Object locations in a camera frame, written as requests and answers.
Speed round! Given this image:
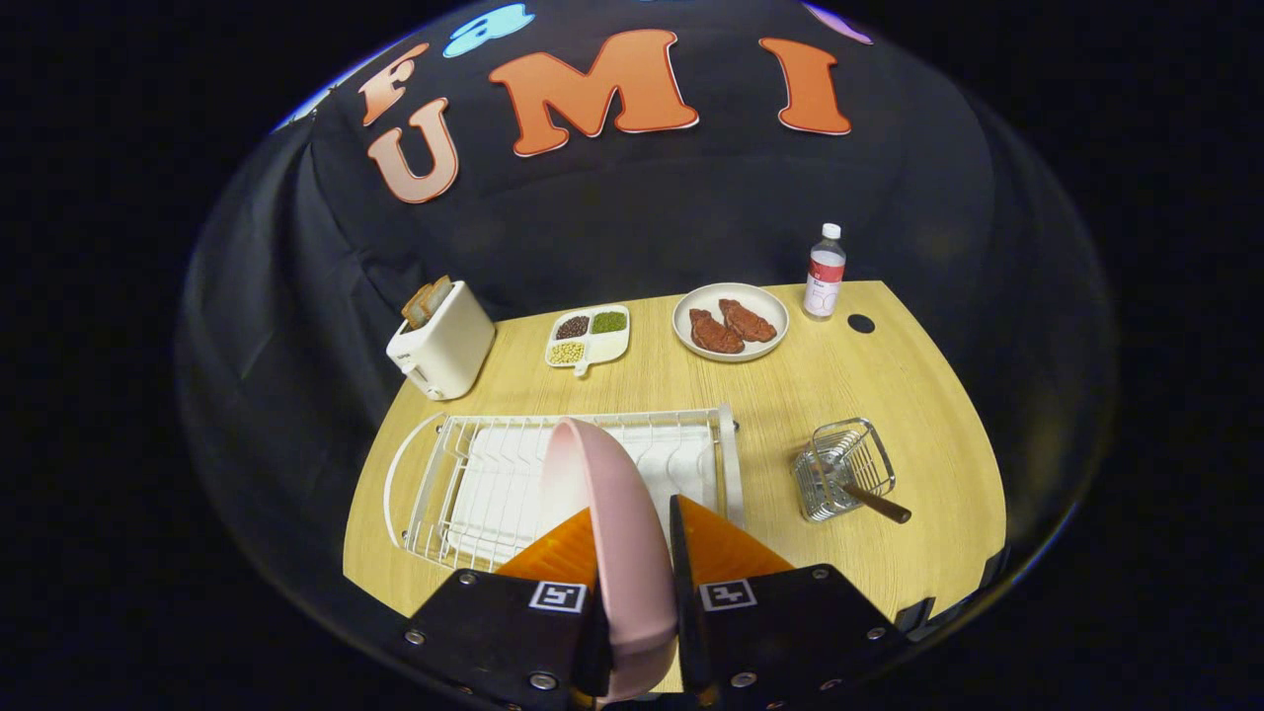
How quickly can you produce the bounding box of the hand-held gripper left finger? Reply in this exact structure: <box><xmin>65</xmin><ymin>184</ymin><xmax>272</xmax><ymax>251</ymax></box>
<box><xmin>400</xmin><ymin>507</ymin><xmax>615</xmax><ymax>711</ymax></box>

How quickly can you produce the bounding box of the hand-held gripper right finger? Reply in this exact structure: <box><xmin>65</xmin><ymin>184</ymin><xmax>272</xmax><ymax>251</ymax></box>
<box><xmin>670</xmin><ymin>495</ymin><xmax>909</xmax><ymax>711</ymax></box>

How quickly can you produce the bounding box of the pink plate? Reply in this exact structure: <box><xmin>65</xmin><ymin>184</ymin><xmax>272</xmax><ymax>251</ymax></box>
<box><xmin>541</xmin><ymin>417</ymin><xmax>680</xmax><ymax>704</ymax></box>

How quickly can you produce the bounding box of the white wire dish rack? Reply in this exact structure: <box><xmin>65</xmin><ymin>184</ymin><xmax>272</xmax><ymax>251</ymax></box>
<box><xmin>405</xmin><ymin>403</ymin><xmax>747</xmax><ymax>572</ymax></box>

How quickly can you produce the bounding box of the silver wire basket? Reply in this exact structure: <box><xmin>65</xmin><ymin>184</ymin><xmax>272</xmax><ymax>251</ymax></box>
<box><xmin>792</xmin><ymin>417</ymin><xmax>898</xmax><ymax>523</ymax></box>

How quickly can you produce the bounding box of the spoon with brown handle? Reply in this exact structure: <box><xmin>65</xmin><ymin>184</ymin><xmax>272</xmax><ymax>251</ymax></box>
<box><xmin>815</xmin><ymin>449</ymin><xmax>912</xmax><ymax>524</ymax></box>

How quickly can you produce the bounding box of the white divided dish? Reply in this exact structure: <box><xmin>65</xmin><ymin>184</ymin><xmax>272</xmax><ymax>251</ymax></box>
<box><xmin>545</xmin><ymin>304</ymin><xmax>631</xmax><ymax>378</ymax></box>

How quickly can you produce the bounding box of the white round plate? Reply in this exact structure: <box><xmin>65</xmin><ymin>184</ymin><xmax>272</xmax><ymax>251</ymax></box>
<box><xmin>672</xmin><ymin>282</ymin><xmax>790</xmax><ymax>363</ymax></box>

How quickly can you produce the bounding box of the white toaster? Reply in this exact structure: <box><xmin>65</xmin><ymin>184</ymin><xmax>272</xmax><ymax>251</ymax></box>
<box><xmin>386</xmin><ymin>280</ymin><xmax>497</xmax><ymax>402</ymax></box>

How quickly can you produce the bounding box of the red-brown meat piece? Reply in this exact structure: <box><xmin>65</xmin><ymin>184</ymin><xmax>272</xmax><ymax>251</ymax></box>
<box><xmin>689</xmin><ymin>308</ymin><xmax>746</xmax><ymax>355</ymax></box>
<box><xmin>719</xmin><ymin>298</ymin><xmax>778</xmax><ymax>344</ymax></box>

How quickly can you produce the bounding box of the clear bottle with red label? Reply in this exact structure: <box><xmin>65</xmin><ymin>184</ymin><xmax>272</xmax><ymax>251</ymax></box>
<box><xmin>803</xmin><ymin>222</ymin><xmax>847</xmax><ymax>320</ymax></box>

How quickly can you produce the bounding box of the black backdrop cloth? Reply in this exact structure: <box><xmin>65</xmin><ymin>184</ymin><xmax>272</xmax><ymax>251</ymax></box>
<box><xmin>178</xmin><ymin>0</ymin><xmax>1122</xmax><ymax>633</ymax></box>

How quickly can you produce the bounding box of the white cable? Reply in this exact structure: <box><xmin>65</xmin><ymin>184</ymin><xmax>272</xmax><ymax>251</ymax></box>
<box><xmin>383</xmin><ymin>411</ymin><xmax>450</xmax><ymax>554</ymax></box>

